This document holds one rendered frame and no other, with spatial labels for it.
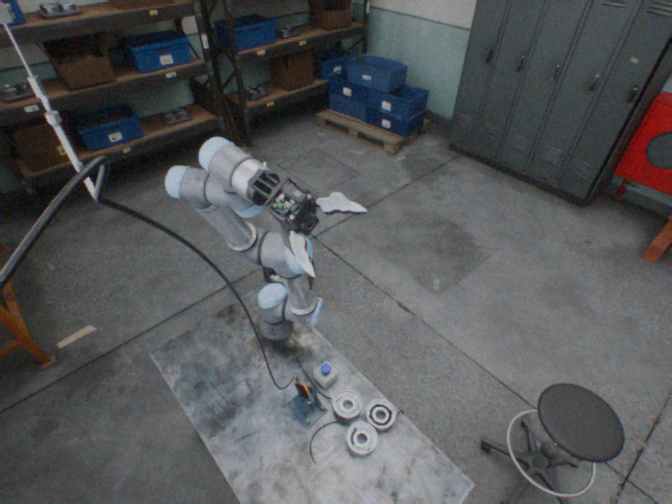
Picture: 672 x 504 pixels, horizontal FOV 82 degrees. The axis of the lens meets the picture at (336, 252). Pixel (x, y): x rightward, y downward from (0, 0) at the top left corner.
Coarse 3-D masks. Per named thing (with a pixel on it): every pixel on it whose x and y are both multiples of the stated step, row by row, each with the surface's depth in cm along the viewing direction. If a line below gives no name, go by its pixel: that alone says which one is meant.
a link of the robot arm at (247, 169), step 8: (248, 160) 75; (256, 160) 76; (240, 168) 74; (248, 168) 73; (256, 168) 73; (264, 168) 74; (240, 176) 73; (248, 176) 73; (232, 184) 75; (240, 184) 73; (240, 192) 75; (248, 200) 76
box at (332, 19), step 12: (312, 0) 450; (324, 0) 473; (336, 0) 476; (348, 0) 461; (312, 12) 464; (324, 12) 447; (336, 12) 450; (348, 12) 460; (312, 24) 474; (324, 24) 456; (336, 24) 458; (348, 24) 467
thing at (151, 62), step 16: (160, 32) 374; (176, 32) 373; (128, 48) 341; (144, 48) 341; (160, 48) 365; (176, 48) 360; (128, 64) 366; (144, 64) 349; (160, 64) 357; (176, 64) 366
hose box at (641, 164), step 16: (656, 112) 316; (640, 128) 328; (656, 128) 320; (640, 144) 333; (656, 144) 325; (624, 160) 347; (640, 160) 339; (656, 160) 330; (624, 176) 354; (640, 176) 344; (656, 176) 335; (624, 192) 378
